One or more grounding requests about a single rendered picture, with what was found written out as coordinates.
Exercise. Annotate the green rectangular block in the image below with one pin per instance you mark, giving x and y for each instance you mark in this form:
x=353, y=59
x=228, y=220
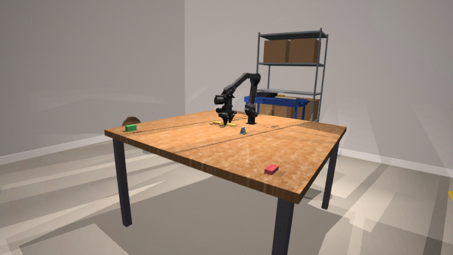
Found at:
x=130, y=128

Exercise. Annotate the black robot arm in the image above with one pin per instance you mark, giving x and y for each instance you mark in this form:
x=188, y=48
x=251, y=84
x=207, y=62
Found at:
x=226, y=96

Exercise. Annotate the small red block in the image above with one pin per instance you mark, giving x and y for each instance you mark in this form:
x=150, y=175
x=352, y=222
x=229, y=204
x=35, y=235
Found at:
x=271, y=169

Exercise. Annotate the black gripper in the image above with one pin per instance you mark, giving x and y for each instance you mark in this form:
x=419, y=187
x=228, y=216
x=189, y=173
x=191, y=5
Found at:
x=228, y=113

